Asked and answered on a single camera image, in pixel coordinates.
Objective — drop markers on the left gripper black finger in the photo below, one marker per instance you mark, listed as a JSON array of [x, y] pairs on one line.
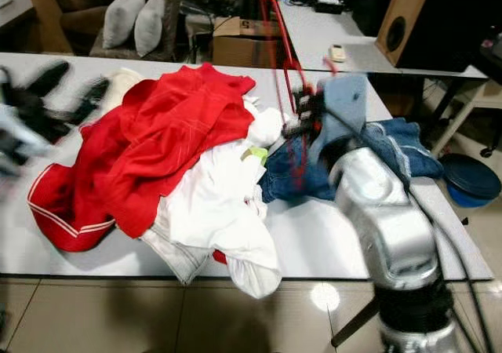
[[92, 99], [51, 77]]

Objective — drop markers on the red sports shirt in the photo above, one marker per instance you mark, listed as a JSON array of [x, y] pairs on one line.
[[157, 141]]

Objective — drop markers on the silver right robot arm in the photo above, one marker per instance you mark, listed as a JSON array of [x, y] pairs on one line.
[[392, 227]]

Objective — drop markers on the beige cloth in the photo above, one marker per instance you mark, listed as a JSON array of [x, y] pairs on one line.
[[125, 78]]

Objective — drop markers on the green garment tag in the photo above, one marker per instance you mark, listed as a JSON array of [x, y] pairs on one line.
[[255, 155]]

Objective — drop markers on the blue jeans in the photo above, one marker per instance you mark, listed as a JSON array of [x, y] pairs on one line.
[[282, 176]]

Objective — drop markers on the white remote control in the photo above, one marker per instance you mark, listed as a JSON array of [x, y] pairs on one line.
[[338, 53]]

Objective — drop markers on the cardboard box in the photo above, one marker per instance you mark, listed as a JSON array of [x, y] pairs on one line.
[[239, 51]]

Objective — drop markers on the small white table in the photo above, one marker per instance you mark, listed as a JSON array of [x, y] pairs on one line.
[[361, 55]]

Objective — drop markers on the white drawer unit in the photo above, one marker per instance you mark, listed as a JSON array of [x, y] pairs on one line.
[[16, 0]]

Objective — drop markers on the grey pillow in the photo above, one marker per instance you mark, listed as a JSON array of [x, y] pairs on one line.
[[150, 23], [123, 16]]

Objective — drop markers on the plain white garment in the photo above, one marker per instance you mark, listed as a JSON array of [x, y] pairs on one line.
[[212, 204]]

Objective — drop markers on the large white table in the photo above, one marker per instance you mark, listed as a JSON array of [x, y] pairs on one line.
[[321, 243]]

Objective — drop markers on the wooden loudspeaker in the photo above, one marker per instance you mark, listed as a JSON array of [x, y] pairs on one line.
[[416, 8]]

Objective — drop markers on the blue round stool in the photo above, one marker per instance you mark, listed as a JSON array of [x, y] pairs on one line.
[[471, 176]]

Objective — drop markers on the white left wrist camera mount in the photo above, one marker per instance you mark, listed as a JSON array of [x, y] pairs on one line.
[[16, 133]]

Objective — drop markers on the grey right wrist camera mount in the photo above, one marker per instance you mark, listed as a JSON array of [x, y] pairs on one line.
[[349, 102]]

